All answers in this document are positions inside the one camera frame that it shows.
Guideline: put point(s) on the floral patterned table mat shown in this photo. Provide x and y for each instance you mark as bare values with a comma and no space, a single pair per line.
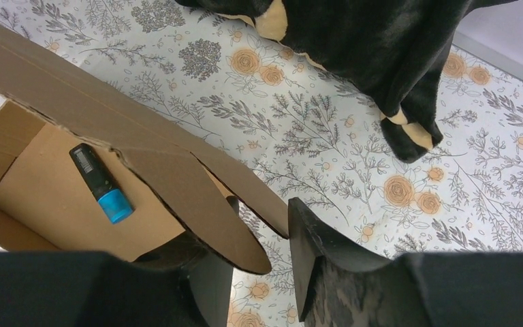
303,133

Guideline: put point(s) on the brown cardboard box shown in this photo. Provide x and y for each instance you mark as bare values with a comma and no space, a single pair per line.
175,181

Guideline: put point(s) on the black blue marker pen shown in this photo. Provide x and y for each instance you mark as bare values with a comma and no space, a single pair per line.
101,183

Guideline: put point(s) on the black blanket with tan flowers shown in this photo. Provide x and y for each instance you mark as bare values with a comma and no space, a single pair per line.
391,51

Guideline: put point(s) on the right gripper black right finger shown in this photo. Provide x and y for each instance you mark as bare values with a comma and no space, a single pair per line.
340,283

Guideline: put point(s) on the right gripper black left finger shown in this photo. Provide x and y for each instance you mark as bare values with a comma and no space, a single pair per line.
180,283

